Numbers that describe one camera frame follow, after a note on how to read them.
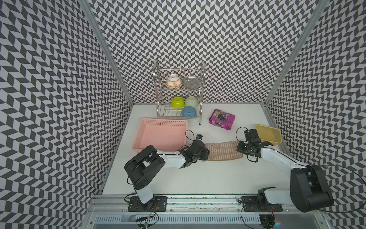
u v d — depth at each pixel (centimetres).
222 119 102
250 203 72
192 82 109
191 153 70
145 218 69
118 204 74
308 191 41
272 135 100
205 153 82
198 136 82
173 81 89
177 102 111
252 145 68
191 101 111
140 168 46
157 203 73
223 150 91
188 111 106
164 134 101
